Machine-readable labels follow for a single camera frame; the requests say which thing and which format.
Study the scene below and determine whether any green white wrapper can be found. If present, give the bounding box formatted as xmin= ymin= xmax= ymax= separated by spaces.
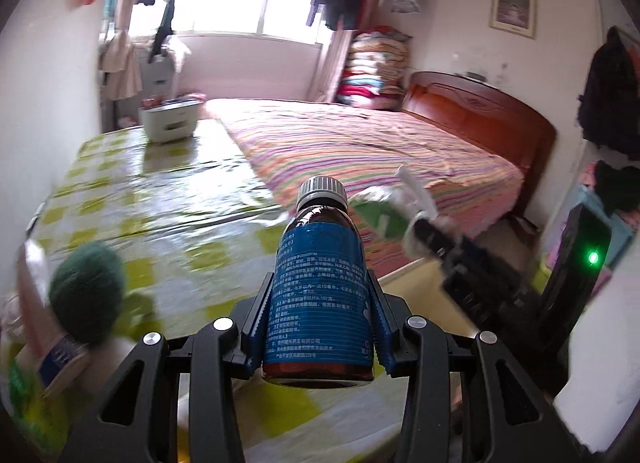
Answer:
xmin=349 ymin=165 xmax=439 ymax=258

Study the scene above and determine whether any brown bottle blue label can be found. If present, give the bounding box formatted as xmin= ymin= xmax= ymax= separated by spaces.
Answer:
xmin=262 ymin=176 xmax=374 ymax=388

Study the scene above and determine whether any green fuzzy plush ball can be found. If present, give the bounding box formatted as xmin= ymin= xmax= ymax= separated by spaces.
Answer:
xmin=49 ymin=242 xmax=125 ymax=348

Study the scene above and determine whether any red wooden headboard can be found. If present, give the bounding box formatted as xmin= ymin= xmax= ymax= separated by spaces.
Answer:
xmin=401 ymin=72 xmax=556 ymax=216

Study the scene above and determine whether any green yellow checkered tablecloth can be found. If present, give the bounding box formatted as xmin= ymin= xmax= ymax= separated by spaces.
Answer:
xmin=2 ymin=120 xmax=406 ymax=462

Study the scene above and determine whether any black hanging coat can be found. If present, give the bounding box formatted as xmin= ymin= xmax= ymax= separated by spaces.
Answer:
xmin=577 ymin=26 xmax=639 ymax=160

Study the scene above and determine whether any stack of folded blankets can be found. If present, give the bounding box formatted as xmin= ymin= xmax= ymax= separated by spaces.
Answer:
xmin=334 ymin=26 xmax=412 ymax=111

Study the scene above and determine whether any striped pink bedspread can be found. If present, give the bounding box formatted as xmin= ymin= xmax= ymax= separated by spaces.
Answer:
xmin=205 ymin=99 xmax=524 ymax=238

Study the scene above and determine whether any white plastic basket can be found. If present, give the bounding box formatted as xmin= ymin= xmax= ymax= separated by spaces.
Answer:
xmin=139 ymin=99 xmax=204 ymax=143

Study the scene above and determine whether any white drawer cabinet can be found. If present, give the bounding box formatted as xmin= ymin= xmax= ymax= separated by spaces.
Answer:
xmin=137 ymin=47 xmax=175 ymax=100

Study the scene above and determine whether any framed wall picture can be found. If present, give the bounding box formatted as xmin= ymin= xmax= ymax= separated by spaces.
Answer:
xmin=489 ymin=0 xmax=537 ymax=39

